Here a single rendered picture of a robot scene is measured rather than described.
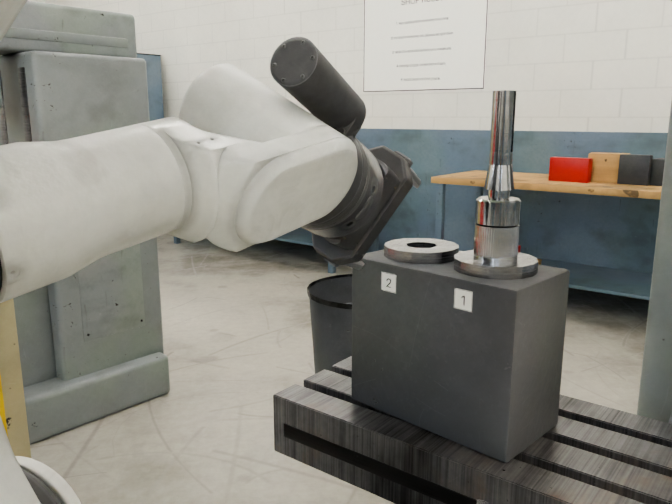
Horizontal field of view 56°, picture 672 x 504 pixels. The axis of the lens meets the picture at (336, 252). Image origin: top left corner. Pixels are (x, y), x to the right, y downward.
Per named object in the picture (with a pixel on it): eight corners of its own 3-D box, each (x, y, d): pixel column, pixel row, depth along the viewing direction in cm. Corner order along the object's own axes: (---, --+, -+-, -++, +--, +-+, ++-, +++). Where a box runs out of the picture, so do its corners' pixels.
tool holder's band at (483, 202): (527, 207, 68) (528, 197, 67) (509, 212, 64) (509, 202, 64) (487, 203, 71) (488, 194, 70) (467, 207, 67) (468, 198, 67)
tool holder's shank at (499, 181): (518, 197, 67) (525, 90, 65) (505, 200, 65) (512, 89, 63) (491, 195, 69) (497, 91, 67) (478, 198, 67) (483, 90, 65)
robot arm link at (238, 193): (347, 211, 46) (204, 276, 36) (263, 151, 49) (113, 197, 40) (373, 133, 42) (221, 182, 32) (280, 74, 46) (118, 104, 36)
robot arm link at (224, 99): (327, 250, 50) (257, 220, 39) (236, 182, 54) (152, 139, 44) (409, 131, 49) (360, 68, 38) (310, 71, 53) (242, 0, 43)
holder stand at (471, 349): (506, 465, 64) (518, 277, 60) (349, 399, 79) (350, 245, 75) (558, 425, 73) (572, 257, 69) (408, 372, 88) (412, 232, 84)
